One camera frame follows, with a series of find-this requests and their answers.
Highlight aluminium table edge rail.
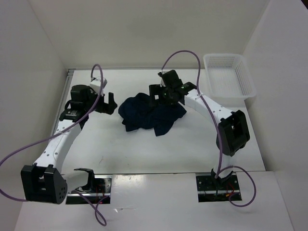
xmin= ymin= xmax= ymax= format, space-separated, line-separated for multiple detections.
xmin=51 ymin=69 xmax=75 ymax=135

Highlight white plastic laundry basket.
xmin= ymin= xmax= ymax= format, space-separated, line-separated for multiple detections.
xmin=203 ymin=53 xmax=257 ymax=100

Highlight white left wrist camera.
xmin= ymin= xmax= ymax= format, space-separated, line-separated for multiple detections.
xmin=90 ymin=77 xmax=107 ymax=95

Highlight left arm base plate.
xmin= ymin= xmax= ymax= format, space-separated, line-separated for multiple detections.
xmin=65 ymin=174 xmax=112 ymax=205

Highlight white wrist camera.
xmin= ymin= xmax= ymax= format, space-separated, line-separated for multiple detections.
xmin=90 ymin=77 xmax=107 ymax=95
xmin=160 ymin=80 xmax=166 ymax=87

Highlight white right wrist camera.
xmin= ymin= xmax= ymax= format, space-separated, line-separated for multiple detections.
xmin=160 ymin=80 xmax=166 ymax=87

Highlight navy blue shorts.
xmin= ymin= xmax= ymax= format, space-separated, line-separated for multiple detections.
xmin=118 ymin=93 xmax=187 ymax=137

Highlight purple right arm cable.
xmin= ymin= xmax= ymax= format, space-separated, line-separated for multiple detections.
xmin=160 ymin=50 xmax=256 ymax=207

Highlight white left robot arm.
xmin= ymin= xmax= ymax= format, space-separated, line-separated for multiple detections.
xmin=21 ymin=85 xmax=117 ymax=204

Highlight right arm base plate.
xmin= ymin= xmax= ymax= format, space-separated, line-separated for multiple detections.
xmin=195 ymin=173 xmax=242 ymax=203

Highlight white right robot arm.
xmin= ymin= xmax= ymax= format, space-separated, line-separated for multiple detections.
xmin=149 ymin=70 xmax=250 ymax=189

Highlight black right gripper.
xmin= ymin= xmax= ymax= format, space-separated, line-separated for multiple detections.
xmin=149 ymin=83 xmax=178 ymax=106

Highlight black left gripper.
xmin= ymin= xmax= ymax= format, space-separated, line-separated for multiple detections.
xmin=84 ymin=86 xmax=117 ymax=115

